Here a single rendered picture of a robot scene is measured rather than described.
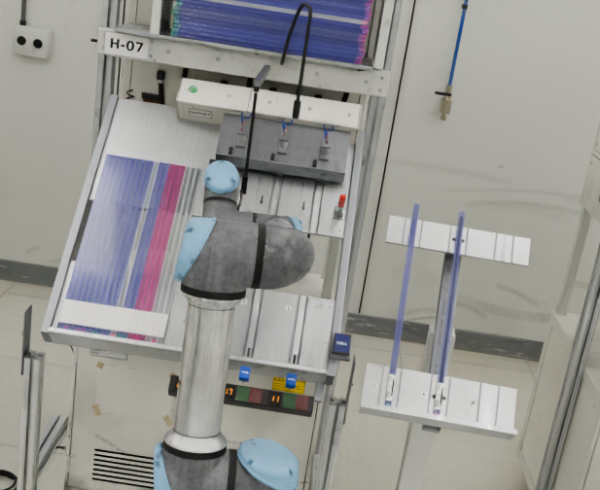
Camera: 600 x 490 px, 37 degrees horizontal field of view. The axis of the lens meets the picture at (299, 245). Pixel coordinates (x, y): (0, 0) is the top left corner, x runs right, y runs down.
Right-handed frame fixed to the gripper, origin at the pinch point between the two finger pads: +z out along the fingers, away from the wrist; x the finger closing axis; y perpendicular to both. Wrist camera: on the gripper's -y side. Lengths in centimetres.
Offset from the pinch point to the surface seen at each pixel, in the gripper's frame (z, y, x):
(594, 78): 118, 130, -131
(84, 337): -7.0, -32.8, 27.5
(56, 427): 37, -51, 39
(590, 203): 43, 42, -107
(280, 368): -6.4, -32.9, -19.0
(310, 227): 2.3, 6.0, -21.2
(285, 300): -2.0, -15.4, -17.7
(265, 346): -4.5, -27.8, -14.8
